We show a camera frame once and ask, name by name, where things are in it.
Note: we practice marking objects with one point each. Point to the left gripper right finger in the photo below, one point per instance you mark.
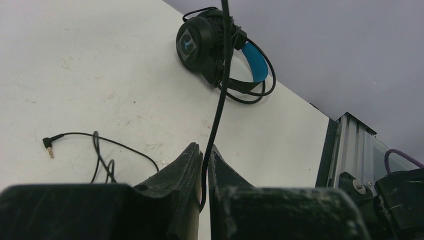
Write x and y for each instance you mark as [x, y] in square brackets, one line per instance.
[241, 211]

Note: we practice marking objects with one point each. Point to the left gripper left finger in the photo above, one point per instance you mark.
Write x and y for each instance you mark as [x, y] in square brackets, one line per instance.
[163, 207]

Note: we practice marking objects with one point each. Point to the small black headphones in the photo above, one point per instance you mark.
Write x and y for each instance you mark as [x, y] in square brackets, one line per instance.
[48, 141]

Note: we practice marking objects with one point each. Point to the large black blue headphones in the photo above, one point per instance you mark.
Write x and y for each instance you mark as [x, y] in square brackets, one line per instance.
[201, 49]

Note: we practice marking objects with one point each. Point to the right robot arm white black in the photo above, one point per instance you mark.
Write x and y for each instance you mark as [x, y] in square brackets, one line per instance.
[395, 210]

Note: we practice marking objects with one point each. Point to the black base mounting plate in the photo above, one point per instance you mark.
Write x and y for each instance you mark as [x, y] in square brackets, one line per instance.
[326, 156]

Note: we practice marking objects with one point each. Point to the aluminium frame rail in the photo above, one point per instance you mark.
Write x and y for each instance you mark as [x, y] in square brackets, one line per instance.
[356, 151]

